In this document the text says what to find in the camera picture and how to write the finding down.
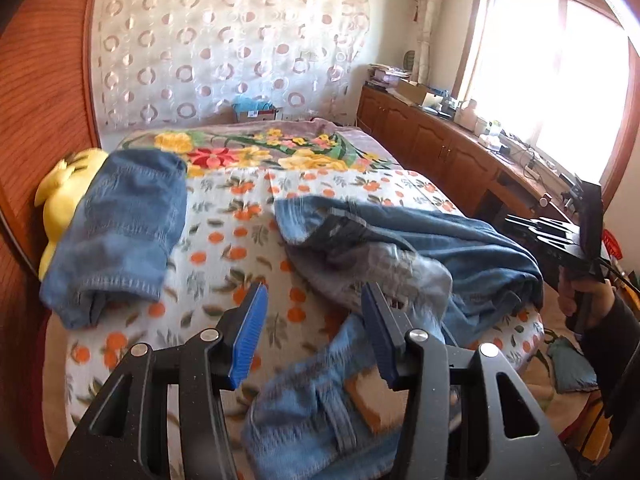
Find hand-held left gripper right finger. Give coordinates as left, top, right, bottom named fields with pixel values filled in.
left=361, top=281, right=578, bottom=480

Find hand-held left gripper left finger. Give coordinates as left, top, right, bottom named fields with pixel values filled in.
left=52, top=281, right=269, bottom=480

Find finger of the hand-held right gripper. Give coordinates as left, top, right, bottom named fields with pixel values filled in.
left=504, top=214, right=581, bottom=247

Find blue denim pants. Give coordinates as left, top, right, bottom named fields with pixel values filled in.
left=242, top=195, right=546, bottom=480
left=40, top=149, right=190, bottom=331

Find person's right forearm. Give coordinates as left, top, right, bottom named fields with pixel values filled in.
left=580, top=282, right=640, bottom=421

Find folded blue denim pants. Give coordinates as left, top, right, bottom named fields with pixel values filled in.
left=40, top=149, right=190, bottom=331

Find person's right hand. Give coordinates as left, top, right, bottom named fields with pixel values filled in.
left=556, top=264, right=583, bottom=318

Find long wooden cabinet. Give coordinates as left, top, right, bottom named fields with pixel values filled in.
left=356, top=84, right=601, bottom=241

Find window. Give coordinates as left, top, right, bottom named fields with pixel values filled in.
left=452, top=0, right=640, bottom=201

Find floral blanket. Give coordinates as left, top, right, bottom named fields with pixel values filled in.
left=117, top=117, right=403, bottom=178

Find open cardboard box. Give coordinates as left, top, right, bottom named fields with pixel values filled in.
left=395, top=80, right=443, bottom=106

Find stack of papers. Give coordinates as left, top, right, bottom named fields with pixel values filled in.
left=366, top=62, right=413, bottom=88

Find cardboard box with blue cloth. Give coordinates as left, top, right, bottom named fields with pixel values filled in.
left=232, top=97, right=281, bottom=123

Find beige window curtain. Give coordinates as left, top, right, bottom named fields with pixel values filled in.
left=412, top=0, right=446, bottom=91

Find yellow plush toy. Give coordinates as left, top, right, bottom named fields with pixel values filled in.
left=34, top=147, right=108, bottom=281

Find circle patterned sheer curtain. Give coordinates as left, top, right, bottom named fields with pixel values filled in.
left=87, top=0, right=373, bottom=133

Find wooden headboard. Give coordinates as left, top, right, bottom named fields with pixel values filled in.
left=0, top=0, right=108, bottom=480

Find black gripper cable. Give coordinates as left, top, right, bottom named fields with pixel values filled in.
left=595, top=255, right=640, bottom=291

